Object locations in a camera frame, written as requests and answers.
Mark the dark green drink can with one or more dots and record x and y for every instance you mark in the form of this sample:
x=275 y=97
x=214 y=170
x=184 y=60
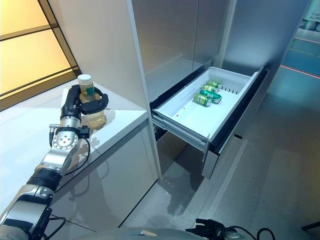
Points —
x=210 y=95

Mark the white counter cabinet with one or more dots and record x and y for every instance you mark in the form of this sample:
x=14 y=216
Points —
x=30 y=130

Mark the yellow drink bottle white cap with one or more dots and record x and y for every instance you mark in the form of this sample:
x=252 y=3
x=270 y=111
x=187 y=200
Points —
x=87 y=92

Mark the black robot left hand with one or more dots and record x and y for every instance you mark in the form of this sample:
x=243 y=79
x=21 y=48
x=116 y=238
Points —
x=71 y=105

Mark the grey robot body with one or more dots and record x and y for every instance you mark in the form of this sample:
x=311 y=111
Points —
x=130 y=235

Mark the stainless steel fridge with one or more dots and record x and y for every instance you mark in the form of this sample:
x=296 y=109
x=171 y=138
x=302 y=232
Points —
x=170 y=37

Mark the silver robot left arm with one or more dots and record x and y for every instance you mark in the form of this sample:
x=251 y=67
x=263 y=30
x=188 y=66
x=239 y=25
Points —
x=60 y=150

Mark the black flat bar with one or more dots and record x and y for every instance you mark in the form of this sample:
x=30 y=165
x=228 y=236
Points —
x=311 y=226

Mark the orange lit window black frame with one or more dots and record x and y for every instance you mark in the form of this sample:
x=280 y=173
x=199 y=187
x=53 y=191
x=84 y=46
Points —
x=25 y=42

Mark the tall white cabinet panel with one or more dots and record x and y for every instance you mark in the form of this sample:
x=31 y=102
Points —
x=100 y=45

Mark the white fridge drawer steel front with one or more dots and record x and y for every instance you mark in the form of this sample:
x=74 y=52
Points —
x=192 y=117

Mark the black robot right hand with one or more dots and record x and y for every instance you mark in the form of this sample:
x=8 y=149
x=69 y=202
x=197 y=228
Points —
x=212 y=230

